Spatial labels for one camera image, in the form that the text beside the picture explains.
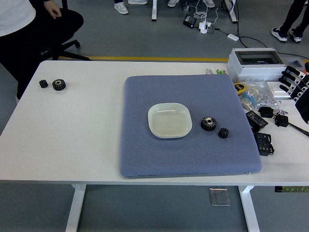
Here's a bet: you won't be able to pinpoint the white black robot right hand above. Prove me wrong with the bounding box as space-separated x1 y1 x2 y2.
279 61 309 125

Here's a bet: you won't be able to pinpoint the person's left hand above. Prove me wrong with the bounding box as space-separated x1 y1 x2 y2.
45 0 62 19

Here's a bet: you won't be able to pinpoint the large black gear silver hub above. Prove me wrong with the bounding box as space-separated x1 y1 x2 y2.
200 115 217 132
52 78 67 92

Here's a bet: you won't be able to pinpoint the white square dish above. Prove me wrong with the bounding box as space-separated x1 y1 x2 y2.
147 102 193 139

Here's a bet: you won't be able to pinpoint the thin black bar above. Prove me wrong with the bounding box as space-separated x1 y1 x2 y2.
288 122 309 136

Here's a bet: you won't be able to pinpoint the black power adapter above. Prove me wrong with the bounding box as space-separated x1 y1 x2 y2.
274 115 289 128
257 105 276 118

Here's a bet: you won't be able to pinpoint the person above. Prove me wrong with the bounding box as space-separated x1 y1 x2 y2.
0 0 84 102
271 0 309 44

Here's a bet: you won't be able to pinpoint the clear bag of parts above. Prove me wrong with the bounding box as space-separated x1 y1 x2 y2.
238 81 282 111

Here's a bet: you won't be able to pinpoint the black office chair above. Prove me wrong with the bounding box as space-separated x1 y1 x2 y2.
40 0 92 61

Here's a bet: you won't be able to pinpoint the grey block with square hole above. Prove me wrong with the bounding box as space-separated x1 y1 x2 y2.
284 58 306 73

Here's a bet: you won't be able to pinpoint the black digital controller module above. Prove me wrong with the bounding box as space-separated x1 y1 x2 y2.
245 110 269 129
254 131 275 157

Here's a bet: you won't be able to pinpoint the yellow tape measure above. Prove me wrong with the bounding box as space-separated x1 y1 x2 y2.
233 82 249 95

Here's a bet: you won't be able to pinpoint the white desk leg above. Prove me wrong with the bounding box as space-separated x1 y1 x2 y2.
151 0 158 22
224 0 237 24

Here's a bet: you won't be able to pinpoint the white table leg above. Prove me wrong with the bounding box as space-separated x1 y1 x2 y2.
238 185 260 232
65 185 87 232

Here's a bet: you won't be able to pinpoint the metal floor plate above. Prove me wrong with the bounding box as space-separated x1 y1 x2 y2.
209 188 231 206

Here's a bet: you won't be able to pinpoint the white power strip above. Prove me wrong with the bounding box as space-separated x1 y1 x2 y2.
198 20 213 35

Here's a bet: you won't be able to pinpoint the blue-grey quilted mat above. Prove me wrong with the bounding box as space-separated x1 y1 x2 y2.
119 74 264 179

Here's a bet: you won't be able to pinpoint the black floor device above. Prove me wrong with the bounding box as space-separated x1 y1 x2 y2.
183 14 198 29

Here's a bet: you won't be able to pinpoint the red white thin wires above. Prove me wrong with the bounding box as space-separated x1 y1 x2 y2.
275 100 288 116

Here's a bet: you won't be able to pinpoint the white switch panel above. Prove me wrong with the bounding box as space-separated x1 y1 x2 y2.
266 81 293 99

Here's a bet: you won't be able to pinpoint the grey electrical enclosure box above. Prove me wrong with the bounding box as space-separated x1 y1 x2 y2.
226 47 288 82

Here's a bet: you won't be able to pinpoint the black floor cable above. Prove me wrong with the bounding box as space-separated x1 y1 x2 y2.
235 0 309 61

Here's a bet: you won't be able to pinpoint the white cable bundle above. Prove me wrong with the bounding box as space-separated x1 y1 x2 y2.
193 0 219 25

